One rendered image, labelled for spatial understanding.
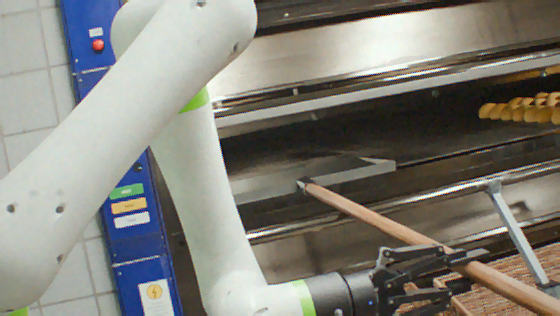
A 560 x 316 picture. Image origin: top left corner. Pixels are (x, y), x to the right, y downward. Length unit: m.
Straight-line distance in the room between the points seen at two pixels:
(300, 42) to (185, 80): 1.22
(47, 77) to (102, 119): 1.17
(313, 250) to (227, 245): 1.02
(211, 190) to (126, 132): 0.29
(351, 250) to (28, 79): 0.99
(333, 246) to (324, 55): 0.52
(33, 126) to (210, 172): 0.97
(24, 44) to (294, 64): 0.72
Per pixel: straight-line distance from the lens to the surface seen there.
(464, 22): 2.35
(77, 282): 2.14
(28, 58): 2.09
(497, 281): 1.15
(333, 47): 2.19
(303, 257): 2.20
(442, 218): 2.33
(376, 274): 1.18
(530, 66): 2.27
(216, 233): 1.20
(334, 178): 2.19
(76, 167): 0.90
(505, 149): 2.40
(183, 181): 1.18
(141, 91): 0.94
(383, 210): 1.85
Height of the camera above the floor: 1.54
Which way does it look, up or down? 7 degrees down
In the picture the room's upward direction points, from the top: 10 degrees counter-clockwise
